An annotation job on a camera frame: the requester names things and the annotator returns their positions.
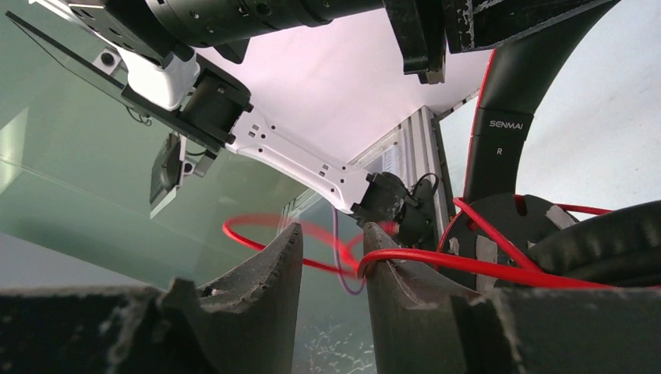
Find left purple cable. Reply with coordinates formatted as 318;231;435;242
330;206;368;297

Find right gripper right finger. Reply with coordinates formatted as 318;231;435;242
366;221;660;373

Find aluminium frame rail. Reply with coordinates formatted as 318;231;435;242
278;87;481;249

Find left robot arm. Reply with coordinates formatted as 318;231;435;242
43;1;613;245

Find red headphones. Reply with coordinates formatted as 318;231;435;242
443;1;660;288

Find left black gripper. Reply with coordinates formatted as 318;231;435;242
383;0;615;85

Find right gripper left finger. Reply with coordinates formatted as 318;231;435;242
1;223;303;373

